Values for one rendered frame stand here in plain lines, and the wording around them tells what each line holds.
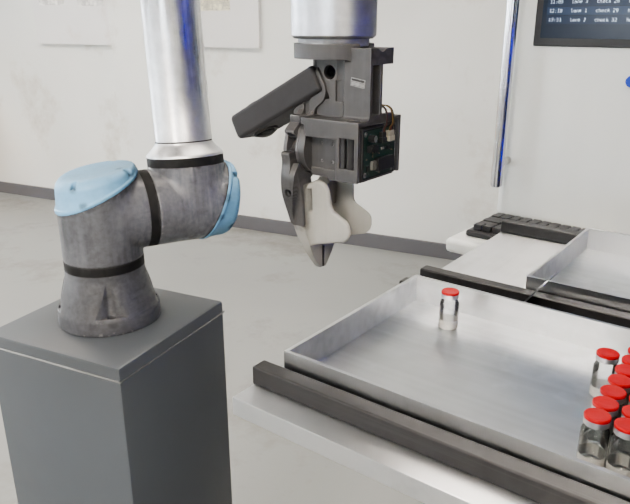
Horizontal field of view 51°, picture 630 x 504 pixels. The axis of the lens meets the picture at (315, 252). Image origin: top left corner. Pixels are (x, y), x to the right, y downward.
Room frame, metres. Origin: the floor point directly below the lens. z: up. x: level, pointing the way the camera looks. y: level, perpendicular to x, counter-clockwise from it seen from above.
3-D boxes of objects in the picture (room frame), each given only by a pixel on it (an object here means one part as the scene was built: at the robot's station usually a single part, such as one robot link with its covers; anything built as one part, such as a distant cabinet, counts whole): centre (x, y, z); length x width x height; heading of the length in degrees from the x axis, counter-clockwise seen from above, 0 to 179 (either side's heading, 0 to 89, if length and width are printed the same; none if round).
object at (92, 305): (0.93, 0.32, 0.84); 0.15 x 0.15 x 0.10
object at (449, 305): (0.70, -0.16, 0.90); 0.02 x 0.02 x 0.04
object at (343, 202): (0.62, -0.03, 1.03); 0.06 x 0.03 x 0.09; 53
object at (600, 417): (0.51, -0.27, 0.91); 0.18 x 0.02 x 0.05; 142
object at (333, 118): (0.61, -0.02, 1.14); 0.09 x 0.08 x 0.12; 53
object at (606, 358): (0.55, -0.27, 0.91); 0.02 x 0.02 x 0.05
